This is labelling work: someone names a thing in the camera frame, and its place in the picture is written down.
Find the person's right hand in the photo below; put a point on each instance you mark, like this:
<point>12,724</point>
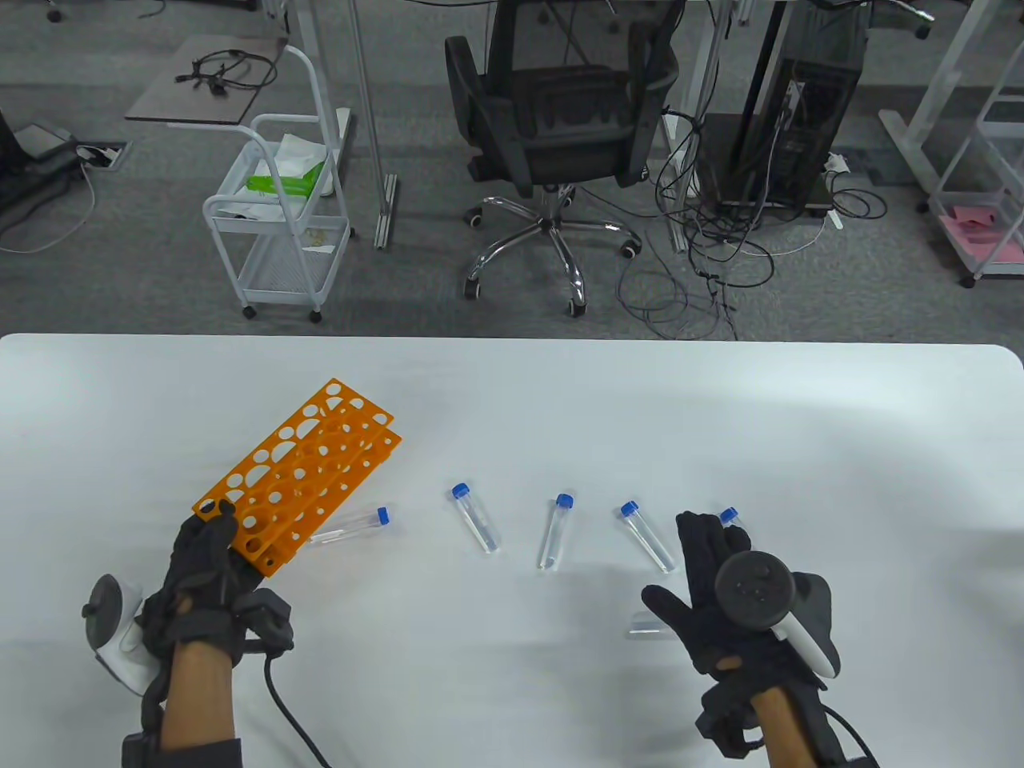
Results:
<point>700,560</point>

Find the person's left hand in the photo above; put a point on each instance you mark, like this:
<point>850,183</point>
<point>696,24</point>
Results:
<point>196,576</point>

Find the orange test tube rack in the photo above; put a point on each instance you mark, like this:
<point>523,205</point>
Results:
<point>272,564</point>

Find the person's right forearm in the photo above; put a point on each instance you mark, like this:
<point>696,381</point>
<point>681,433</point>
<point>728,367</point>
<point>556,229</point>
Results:
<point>788,732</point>

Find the person's left forearm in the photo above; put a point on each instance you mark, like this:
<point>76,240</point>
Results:
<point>200,696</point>

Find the white and black hand controller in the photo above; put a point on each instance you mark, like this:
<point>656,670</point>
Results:
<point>752,588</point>
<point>120,648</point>

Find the black wrist sensor module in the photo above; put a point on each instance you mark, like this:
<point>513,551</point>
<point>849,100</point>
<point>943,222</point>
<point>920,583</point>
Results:
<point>268,620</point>
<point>720,720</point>

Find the white rolling cart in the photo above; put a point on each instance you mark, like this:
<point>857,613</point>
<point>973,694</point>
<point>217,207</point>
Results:
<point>280,264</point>

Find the green packet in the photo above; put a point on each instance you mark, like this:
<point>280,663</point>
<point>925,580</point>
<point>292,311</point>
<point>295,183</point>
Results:
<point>280,186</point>

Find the white desk leg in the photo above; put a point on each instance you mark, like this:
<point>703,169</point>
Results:
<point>912,140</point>
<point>708,72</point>
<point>386,208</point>

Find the pink sheet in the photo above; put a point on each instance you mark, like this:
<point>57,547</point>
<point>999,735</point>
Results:
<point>984,240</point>

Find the floor outlet box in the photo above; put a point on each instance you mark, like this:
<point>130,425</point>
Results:
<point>108,156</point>

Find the black equipment base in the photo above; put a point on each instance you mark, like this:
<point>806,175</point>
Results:
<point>24,180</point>

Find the white crumpled paper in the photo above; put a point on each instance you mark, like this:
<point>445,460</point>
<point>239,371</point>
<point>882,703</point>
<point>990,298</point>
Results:
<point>300,152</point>

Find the black office chair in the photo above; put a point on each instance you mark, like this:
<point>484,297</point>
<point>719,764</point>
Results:
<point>560,120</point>

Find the black computer tower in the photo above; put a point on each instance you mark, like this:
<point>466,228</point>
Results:
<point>808,104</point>

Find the brown side table top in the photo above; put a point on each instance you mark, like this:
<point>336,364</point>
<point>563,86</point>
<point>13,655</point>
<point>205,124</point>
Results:
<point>160,100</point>

